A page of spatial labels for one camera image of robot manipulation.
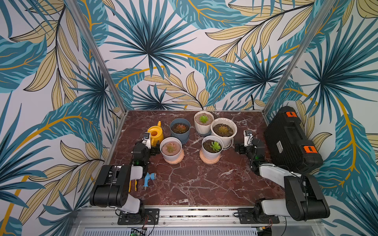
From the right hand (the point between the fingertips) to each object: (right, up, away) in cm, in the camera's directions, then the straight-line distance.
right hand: (244, 139), depth 91 cm
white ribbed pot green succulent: (-25, +12, +8) cm, 29 cm away
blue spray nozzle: (-55, -21, -8) cm, 59 cm away
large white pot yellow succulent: (-11, +7, +4) cm, 14 cm away
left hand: (-58, -2, +1) cm, 58 cm away
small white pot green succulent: (-21, -4, -3) cm, 21 cm away
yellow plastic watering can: (-55, +3, +1) cm, 55 cm away
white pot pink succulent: (-45, -6, -6) cm, 45 cm away
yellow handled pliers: (-64, -24, -8) cm, 69 cm away
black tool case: (+19, -2, -12) cm, 22 cm away
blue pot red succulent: (-40, +7, +4) cm, 41 cm away
